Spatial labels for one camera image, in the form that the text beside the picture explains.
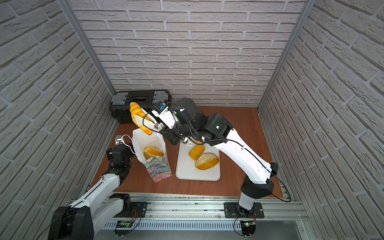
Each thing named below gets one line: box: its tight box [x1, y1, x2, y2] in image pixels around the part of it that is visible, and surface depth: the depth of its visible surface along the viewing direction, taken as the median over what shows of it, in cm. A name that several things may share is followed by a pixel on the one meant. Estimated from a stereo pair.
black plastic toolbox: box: [109, 89, 172, 124], surface depth 102 cm
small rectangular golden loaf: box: [188, 140, 205, 161], surface depth 92 cm
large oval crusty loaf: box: [195, 153, 220, 170], surface depth 88 cm
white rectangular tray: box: [175, 143, 221, 181], surface depth 89 cm
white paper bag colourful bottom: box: [132, 128, 173, 183], surface depth 78 cm
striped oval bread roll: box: [143, 146, 165, 159], surface depth 88 cm
